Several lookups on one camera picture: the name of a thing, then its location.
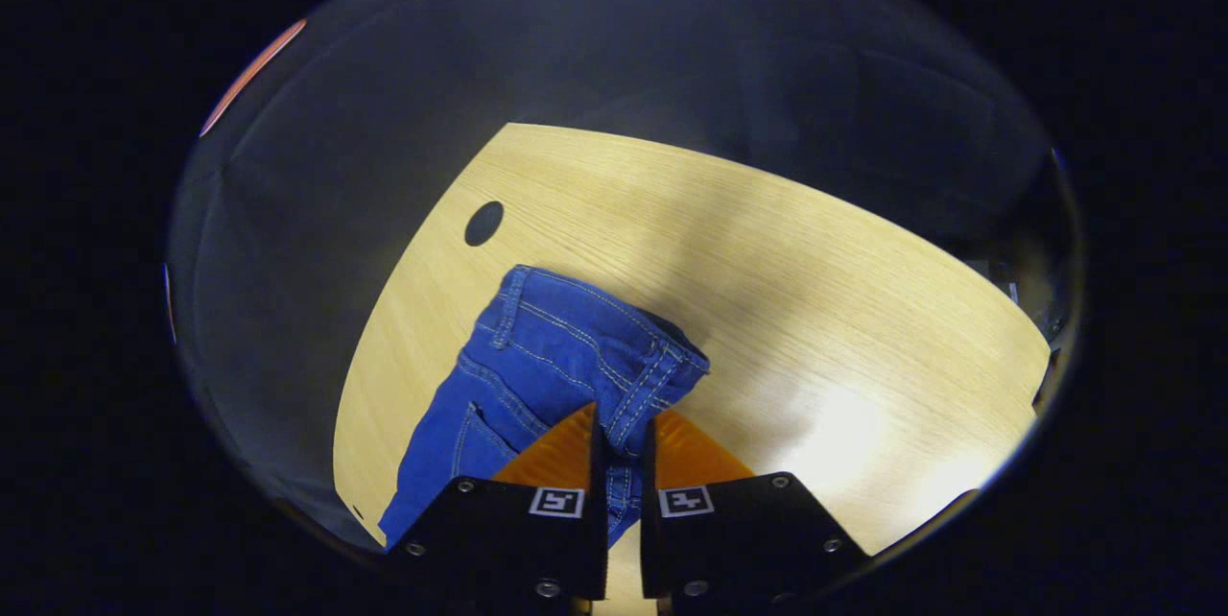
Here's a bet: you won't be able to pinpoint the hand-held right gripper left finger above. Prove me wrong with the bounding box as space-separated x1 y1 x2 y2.
388 402 611 603

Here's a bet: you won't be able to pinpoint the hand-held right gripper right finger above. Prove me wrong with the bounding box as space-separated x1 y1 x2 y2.
640 408 873 601

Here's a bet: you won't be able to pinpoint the blue denim jeans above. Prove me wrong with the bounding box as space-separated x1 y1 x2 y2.
377 264 712 550

